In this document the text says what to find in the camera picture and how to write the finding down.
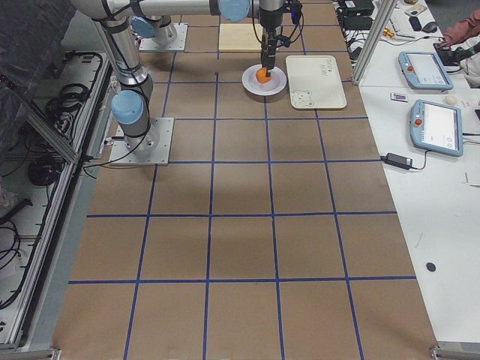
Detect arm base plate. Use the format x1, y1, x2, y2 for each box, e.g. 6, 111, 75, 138
109, 117, 174, 167
139, 22, 188, 53

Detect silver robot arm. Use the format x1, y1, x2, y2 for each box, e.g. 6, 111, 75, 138
72, 1, 159, 153
130, 0, 284, 77

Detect wooden cutting board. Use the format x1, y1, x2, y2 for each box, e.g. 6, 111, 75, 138
218, 23, 263, 53

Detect blue teach pendant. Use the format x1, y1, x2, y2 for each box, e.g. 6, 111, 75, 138
409, 100, 464, 158
397, 52, 454, 91

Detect small printed card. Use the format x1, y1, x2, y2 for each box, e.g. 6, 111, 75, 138
390, 92, 409, 103

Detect white egg-shaped object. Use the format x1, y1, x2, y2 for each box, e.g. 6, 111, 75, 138
444, 95, 458, 106

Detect black computer mouse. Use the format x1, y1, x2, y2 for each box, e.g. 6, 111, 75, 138
421, 21, 438, 34

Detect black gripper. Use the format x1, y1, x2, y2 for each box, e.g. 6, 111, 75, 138
261, 26, 280, 79

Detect black power adapter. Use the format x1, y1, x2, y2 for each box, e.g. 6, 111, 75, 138
380, 153, 413, 170

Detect cream bear tray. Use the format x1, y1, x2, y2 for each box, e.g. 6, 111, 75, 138
286, 55, 347, 110

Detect near blue teach pendant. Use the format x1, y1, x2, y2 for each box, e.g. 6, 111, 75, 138
409, 100, 464, 158

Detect far blue teach pendant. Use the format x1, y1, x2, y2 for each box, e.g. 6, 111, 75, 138
397, 52, 454, 91

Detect brass cylinder tool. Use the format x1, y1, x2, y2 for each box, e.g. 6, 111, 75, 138
383, 28, 395, 38

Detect aluminium frame post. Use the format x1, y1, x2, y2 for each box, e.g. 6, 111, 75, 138
352, 0, 398, 86

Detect orange fruit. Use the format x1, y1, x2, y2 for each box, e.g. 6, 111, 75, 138
255, 67, 272, 84

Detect white round plate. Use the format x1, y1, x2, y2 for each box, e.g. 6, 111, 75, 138
241, 64, 287, 96

